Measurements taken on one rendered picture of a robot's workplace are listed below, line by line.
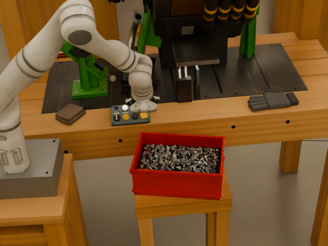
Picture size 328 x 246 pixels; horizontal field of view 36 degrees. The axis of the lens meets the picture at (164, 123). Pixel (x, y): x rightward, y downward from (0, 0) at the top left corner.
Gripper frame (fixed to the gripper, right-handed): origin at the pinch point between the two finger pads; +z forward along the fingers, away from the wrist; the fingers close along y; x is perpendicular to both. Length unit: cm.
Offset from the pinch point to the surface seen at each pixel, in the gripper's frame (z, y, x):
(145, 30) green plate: 0.7, -3.4, -31.8
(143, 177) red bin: -4.0, 2.2, 27.3
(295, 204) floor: 105, -79, 26
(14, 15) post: 27, 54, -59
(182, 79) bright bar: 9.7, -16.6, -13.8
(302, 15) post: 37, -79, -53
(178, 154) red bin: 2.7, -11.3, 18.5
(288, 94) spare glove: 14, -59, -5
